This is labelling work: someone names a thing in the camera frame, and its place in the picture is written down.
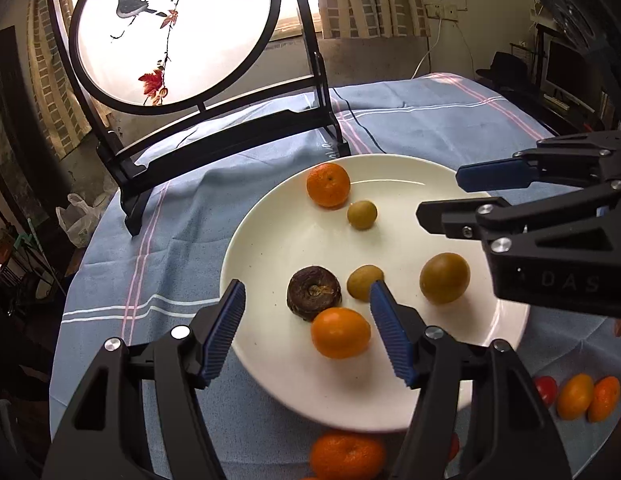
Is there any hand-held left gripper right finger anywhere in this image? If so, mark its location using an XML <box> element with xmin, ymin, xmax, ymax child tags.
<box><xmin>369</xmin><ymin>280</ymin><xmax>574</xmax><ymax>480</ymax></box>

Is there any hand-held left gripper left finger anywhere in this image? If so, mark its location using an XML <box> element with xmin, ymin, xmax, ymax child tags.
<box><xmin>43</xmin><ymin>279</ymin><xmax>247</xmax><ymax>480</ymax></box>

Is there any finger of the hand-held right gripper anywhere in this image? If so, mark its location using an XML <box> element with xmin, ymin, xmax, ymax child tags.
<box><xmin>417</xmin><ymin>180</ymin><xmax>621</xmax><ymax>261</ymax></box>
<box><xmin>455</xmin><ymin>130</ymin><xmax>621</xmax><ymax>194</ymax></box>

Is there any white round plate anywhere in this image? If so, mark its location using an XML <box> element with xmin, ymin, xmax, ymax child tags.
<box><xmin>219</xmin><ymin>154</ymin><xmax>531</xmax><ymax>433</ymax></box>

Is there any smooth orange citrus fruit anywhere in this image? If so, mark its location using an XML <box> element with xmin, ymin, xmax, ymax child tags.
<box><xmin>557</xmin><ymin>373</ymin><xmax>595</xmax><ymax>421</ymax></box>
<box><xmin>311</xmin><ymin>307</ymin><xmax>372</xmax><ymax>360</ymax></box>

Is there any orange mandarin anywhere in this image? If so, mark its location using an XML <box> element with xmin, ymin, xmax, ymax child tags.
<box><xmin>587</xmin><ymin>376</ymin><xmax>621</xmax><ymax>423</ymax></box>
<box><xmin>309</xmin><ymin>431</ymin><xmax>386</xmax><ymax>480</ymax></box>
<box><xmin>306</xmin><ymin>162</ymin><xmax>351</xmax><ymax>209</ymax></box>

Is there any small green round fruit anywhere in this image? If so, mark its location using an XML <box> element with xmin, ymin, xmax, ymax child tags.
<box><xmin>347</xmin><ymin>200</ymin><xmax>378</xmax><ymax>231</ymax></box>
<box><xmin>347</xmin><ymin>265</ymin><xmax>385</xmax><ymax>303</ymax></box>

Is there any large green round fruit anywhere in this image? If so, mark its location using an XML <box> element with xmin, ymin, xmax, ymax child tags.
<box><xmin>419</xmin><ymin>252</ymin><xmax>471</xmax><ymax>305</ymax></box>

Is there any dark brown wrinkled fruit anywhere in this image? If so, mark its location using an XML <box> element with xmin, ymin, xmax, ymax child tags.
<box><xmin>286</xmin><ymin>266</ymin><xmax>343</xmax><ymax>322</ymax></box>

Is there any blue striped tablecloth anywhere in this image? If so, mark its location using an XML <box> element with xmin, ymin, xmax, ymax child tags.
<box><xmin>49</xmin><ymin>72</ymin><xmax>621</xmax><ymax>480</ymax></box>

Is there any black hat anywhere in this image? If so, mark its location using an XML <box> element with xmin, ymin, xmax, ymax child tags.
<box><xmin>475</xmin><ymin>51</ymin><xmax>536</xmax><ymax>92</ymax></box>

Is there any white plastic bag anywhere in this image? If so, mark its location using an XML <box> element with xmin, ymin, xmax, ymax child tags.
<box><xmin>56</xmin><ymin>192</ymin><xmax>107</xmax><ymax>248</ymax></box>

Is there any black framed bird screen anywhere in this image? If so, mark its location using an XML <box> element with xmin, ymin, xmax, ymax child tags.
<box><xmin>47</xmin><ymin>0</ymin><xmax>352</xmax><ymax>237</ymax></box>

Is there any white power cable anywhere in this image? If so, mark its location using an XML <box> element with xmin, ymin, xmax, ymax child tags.
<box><xmin>412</xmin><ymin>16</ymin><xmax>444</xmax><ymax>80</ymax></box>

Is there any white wall socket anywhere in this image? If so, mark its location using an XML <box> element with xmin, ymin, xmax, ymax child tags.
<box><xmin>425</xmin><ymin>3</ymin><xmax>459</xmax><ymax>21</ymax></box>

